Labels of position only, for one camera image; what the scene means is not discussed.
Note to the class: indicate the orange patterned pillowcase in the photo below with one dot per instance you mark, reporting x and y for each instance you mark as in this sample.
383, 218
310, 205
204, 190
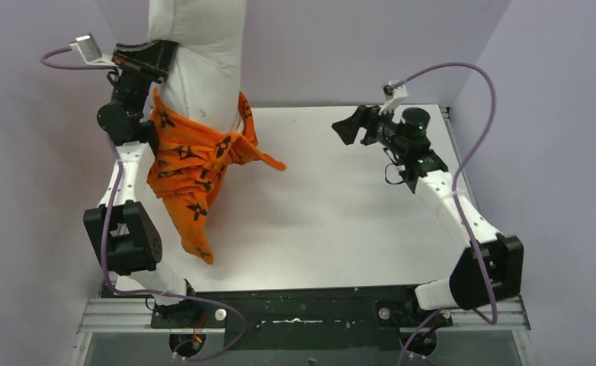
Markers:
190, 166

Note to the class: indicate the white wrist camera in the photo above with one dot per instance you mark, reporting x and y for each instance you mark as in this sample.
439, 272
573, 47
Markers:
87, 47
395, 93

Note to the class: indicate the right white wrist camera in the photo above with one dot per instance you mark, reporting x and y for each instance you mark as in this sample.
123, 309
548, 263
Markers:
395, 93

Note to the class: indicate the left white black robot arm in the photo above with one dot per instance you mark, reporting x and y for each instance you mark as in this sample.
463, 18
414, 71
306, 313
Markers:
125, 240

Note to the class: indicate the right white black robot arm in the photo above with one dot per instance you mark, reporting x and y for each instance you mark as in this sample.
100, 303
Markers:
489, 267

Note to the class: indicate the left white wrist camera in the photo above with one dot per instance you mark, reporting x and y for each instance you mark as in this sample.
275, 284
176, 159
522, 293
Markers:
87, 47

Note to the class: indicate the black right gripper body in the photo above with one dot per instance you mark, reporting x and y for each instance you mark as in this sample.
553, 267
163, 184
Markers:
388, 133

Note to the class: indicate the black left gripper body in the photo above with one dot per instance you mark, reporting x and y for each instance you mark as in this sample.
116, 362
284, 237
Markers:
143, 55

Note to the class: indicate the white pillow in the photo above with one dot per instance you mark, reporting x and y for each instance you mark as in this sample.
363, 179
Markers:
204, 83

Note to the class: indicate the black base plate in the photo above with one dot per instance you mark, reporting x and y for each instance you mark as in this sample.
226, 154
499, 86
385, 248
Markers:
317, 319

